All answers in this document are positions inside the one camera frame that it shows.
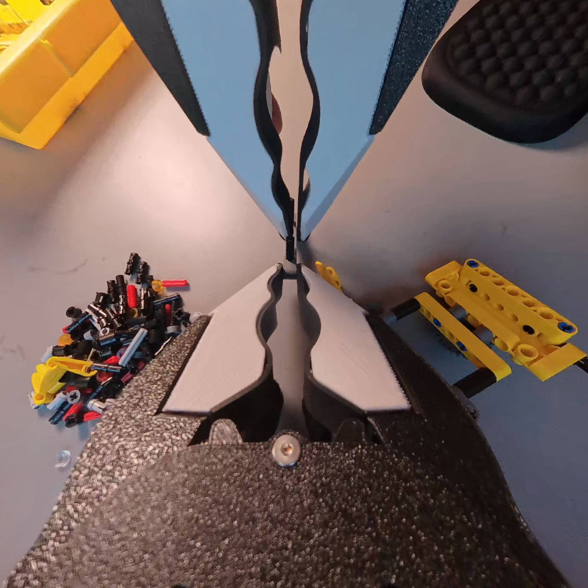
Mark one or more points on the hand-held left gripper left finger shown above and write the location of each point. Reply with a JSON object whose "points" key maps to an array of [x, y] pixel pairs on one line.
{"points": [[220, 358]]}

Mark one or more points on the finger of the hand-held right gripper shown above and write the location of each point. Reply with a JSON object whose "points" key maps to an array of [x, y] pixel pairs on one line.
{"points": [[216, 69], [349, 69]]}

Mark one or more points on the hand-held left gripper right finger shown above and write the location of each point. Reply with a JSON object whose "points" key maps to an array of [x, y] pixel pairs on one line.
{"points": [[349, 358]]}

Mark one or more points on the pile of small building pieces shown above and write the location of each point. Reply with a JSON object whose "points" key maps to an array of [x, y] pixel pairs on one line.
{"points": [[115, 330]]}

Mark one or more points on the yellow storage bin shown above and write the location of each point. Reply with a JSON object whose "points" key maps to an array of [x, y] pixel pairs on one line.
{"points": [[46, 92]]}

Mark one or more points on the black connector pin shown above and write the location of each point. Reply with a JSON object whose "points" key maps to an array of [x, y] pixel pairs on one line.
{"points": [[290, 250]]}

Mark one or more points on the person's right hand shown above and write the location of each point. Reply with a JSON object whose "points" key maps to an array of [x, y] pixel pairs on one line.
{"points": [[276, 115]]}

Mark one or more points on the small yellow connector piece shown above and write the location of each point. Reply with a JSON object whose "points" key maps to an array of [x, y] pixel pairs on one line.
{"points": [[328, 273]]}

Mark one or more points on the black wrist rest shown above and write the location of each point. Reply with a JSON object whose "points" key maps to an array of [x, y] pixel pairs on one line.
{"points": [[505, 69]]}

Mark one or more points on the yellow beam assembly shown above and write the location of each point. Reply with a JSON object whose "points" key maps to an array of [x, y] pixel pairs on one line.
{"points": [[505, 312]]}

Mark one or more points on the clear round stud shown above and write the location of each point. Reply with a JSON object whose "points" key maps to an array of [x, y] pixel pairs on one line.
{"points": [[63, 459]]}

